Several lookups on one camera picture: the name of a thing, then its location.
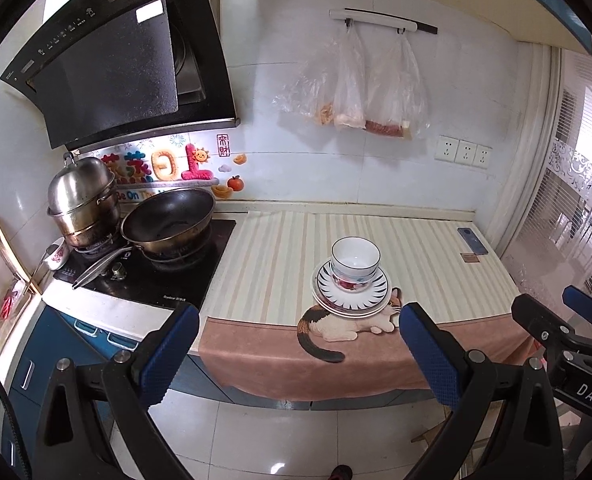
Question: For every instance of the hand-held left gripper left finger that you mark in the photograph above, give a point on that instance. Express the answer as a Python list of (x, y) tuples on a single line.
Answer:
[(168, 355)]

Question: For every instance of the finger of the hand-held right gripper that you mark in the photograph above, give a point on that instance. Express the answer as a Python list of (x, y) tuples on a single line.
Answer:
[(583, 305), (531, 312)]

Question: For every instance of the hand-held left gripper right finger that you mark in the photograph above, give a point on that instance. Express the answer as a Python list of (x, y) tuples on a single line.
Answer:
[(428, 355)]

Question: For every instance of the blue leaf pattern plate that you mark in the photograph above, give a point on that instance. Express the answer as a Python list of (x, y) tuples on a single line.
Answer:
[(372, 296)]

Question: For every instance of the white plate with red flowers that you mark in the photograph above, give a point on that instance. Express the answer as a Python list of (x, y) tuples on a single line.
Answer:
[(351, 314)]

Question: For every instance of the red floral bowl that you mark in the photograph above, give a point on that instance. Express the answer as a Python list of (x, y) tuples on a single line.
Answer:
[(348, 284)]

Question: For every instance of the white bowl with blue rim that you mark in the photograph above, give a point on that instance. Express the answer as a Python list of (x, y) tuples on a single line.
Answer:
[(356, 255)]

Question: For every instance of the black glass gas stove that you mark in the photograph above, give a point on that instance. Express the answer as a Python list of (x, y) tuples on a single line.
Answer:
[(176, 285)]

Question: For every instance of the cardboard piece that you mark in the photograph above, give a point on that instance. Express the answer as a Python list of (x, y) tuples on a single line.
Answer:
[(428, 435)]

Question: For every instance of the small brown card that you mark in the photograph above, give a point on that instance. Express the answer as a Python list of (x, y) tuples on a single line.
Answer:
[(470, 258)]

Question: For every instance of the blue smartphone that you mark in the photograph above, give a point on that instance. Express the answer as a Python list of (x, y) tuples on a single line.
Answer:
[(472, 241)]

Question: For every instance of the glass sliding door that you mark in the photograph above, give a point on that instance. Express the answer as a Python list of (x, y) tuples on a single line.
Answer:
[(576, 185)]

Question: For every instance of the blue base cabinet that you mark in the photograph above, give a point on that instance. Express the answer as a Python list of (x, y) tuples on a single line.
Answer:
[(41, 330)]

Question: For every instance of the black wok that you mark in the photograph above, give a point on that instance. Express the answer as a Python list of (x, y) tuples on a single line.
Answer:
[(171, 215)]

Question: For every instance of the striped table mat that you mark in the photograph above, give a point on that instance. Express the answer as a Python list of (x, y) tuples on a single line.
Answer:
[(276, 260)]

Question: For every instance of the red black shoe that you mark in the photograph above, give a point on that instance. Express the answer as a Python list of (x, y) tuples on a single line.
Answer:
[(341, 473)]

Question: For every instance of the small floral cup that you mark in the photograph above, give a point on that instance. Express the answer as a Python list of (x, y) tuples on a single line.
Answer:
[(56, 258)]

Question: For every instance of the stainless steel steamer pot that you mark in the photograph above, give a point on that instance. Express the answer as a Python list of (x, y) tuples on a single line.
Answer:
[(78, 190)]

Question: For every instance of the clear plastic bag with meat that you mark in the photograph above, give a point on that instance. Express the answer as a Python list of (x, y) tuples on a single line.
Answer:
[(393, 105)]

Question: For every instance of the black range hood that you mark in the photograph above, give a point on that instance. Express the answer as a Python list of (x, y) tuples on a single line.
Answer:
[(111, 75)]

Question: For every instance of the white wall socket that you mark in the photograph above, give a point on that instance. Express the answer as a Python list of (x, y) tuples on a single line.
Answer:
[(482, 156), (466, 152), (447, 148)]

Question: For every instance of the golden ingot wall sticker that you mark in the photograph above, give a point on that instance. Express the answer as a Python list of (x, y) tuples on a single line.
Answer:
[(221, 192)]

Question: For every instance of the wall utensil rack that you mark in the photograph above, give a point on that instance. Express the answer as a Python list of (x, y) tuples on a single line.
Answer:
[(6, 285)]

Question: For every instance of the colourful letters wall sticker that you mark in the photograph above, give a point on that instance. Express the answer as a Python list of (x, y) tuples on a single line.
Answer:
[(166, 165)]

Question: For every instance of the sun wall sticker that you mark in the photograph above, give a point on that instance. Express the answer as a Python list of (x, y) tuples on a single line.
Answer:
[(201, 155)]

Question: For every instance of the orange ingot wall sticker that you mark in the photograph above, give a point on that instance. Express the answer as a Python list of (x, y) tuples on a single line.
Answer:
[(239, 159)]

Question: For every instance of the red stamp wall sticker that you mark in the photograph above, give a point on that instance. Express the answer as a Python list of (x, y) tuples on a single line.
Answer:
[(224, 145)]

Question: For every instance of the white wall hook rail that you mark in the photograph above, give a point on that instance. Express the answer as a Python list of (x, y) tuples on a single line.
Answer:
[(376, 17)]

